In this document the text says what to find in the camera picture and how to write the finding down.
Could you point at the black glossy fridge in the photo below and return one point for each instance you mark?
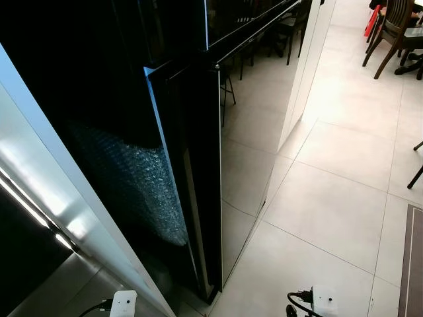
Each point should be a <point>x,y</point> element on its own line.
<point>132,79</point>

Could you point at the dark grey floor mat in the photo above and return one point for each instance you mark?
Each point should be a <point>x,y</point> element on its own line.
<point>414,264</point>

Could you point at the clear bubble wrap sheet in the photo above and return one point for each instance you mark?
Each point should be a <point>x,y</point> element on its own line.
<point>139,178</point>

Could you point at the black chair leg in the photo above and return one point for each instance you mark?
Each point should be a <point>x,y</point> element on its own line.
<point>416,173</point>

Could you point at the white tall cabinet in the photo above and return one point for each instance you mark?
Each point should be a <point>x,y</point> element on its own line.
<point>307,72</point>

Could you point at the red bag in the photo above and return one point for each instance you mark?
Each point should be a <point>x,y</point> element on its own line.
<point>373,20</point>

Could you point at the black shoe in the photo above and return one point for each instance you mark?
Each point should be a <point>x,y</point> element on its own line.
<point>410,66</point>

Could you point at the dark wooden dining chair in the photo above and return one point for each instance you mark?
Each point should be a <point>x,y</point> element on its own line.
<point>394,26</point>

